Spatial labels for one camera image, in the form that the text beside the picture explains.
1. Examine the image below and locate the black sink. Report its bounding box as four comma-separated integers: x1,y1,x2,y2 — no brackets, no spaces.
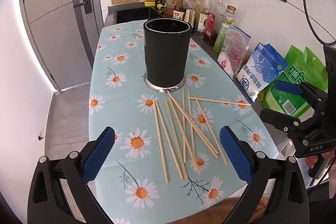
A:
116,6,168,24

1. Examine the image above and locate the black cylindrical utensil holder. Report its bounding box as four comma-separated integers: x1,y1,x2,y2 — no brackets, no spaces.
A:
143,17,191,94

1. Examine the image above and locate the blue white salt bag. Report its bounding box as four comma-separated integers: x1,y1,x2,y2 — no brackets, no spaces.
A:
236,43,289,103

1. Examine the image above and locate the black door lock handle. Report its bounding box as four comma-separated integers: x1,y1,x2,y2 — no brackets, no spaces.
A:
73,0,92,14

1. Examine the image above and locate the pile of wooden chopsticks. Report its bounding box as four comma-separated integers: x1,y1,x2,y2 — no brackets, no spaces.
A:
154,87,252,184

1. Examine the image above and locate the grey door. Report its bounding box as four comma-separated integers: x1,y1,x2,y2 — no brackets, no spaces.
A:
20,0,105,93

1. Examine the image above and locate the pink white plastic bag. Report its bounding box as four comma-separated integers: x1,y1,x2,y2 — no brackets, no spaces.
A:
217,26,251,80

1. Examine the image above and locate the orange brown garment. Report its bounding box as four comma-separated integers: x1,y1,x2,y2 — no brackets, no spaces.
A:
181,194,271,224

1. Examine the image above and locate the person's right hand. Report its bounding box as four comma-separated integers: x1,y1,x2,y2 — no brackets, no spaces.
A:
305,149,336,170

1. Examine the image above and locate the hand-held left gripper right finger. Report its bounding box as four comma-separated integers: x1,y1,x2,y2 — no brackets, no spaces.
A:
220,126,309,224

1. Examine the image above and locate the gold-capped green label bottle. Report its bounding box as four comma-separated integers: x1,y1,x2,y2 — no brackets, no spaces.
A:
213,5,237,54

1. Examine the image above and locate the yellow-capped tall sauce bottle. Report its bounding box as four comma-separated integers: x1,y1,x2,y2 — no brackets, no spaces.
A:
194,0,213,36

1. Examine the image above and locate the gold-capped red label bottle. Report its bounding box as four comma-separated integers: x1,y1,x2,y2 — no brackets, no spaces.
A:
203,0,227,46

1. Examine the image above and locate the orange-capped sauce bottle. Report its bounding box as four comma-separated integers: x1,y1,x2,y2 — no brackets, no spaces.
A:
186,0,198,28

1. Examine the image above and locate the daisy print tablecloth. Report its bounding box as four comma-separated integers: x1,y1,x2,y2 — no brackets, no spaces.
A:
88,19,279,224

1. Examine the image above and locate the red label soy sauce bottle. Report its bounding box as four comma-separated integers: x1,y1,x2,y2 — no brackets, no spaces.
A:
173,7,186,21

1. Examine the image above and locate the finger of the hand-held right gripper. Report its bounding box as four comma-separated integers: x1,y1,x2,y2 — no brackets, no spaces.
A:
259,108,320,137
274,81,328,116

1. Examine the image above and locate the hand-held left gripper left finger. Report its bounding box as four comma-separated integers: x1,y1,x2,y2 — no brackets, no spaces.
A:
28,126,116,224

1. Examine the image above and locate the green plastic bag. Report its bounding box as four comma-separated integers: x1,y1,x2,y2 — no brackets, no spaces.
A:
262,45,328,118

